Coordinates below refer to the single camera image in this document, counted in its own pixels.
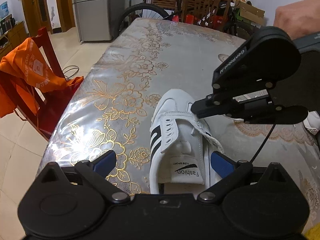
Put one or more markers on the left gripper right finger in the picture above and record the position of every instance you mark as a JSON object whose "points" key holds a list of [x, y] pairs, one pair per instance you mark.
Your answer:
{"points": [[234, 180]]}

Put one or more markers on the wooden sideboard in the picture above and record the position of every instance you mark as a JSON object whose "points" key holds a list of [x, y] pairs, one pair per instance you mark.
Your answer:
{"points": [[13, 38]]}

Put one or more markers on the white black-striped sneaker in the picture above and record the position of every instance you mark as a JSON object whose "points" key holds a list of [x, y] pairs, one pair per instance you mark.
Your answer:
{"points": [[180, 155]]}

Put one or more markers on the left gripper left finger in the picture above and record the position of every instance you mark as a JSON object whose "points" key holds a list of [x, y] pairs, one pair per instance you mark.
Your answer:
{"points": [[95, 174]]}

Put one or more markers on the cardboard box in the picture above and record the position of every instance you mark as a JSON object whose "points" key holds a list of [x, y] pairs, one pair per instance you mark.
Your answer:
{"points": [[249, 14]]}

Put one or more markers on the person's right hand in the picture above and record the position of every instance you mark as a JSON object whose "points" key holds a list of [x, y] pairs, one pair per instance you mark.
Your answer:
{"points": [[298, 19]]}

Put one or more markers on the orange bag on chair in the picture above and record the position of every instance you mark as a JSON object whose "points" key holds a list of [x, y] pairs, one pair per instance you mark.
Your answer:
{"points": [[26, 65]]}

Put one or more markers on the red wooden chair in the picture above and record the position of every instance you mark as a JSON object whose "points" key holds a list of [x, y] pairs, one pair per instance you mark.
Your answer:
{"points": [[47, 95]]}

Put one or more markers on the black bicycle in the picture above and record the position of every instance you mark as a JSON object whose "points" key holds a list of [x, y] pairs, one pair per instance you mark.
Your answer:
{"points": [[144, 10]]}

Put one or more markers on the silver refrigerator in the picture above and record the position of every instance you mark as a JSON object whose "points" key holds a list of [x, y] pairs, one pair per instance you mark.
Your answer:
{"points": [[95, 19]]}

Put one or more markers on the wooden dining chair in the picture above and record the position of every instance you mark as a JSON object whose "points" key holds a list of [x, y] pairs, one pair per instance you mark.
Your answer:
{"points": [[211, 14]]}

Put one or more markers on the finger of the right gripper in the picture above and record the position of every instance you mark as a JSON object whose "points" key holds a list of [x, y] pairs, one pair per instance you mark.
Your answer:
{"points": [[213, 105]]}

